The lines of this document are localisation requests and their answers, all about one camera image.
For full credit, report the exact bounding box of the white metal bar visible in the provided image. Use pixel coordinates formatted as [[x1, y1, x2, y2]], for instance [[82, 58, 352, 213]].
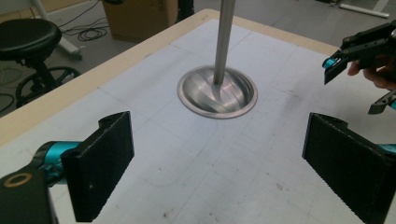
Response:
[[339, 0, 390, 19]]

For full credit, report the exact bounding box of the cardboard box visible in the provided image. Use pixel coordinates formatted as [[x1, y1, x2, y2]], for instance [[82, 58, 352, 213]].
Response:
[[102, 0, 179, 44]]

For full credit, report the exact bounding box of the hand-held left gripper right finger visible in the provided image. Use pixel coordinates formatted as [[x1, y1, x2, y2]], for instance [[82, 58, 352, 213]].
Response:
[[302, 112, 396, 224]]

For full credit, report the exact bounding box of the black stool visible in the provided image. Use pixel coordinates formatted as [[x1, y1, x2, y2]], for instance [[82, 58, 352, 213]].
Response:
[[0, 18, 82, 108]]

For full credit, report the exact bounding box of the white table leg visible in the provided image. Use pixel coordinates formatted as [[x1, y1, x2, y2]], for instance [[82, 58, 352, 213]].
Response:
[[31, 0, 84, 60]]

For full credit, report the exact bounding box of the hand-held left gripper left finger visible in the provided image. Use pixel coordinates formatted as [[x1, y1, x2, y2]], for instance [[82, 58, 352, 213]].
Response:
[[60, 110, 135, 223]]

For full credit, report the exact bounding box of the black cable bundle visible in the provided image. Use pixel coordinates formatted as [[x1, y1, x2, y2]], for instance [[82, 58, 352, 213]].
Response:
[[58, 17, 110, 42]]

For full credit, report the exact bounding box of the metal stand with round base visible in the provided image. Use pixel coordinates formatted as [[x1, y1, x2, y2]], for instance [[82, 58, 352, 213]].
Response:
[[177, 0, 259, 119]]

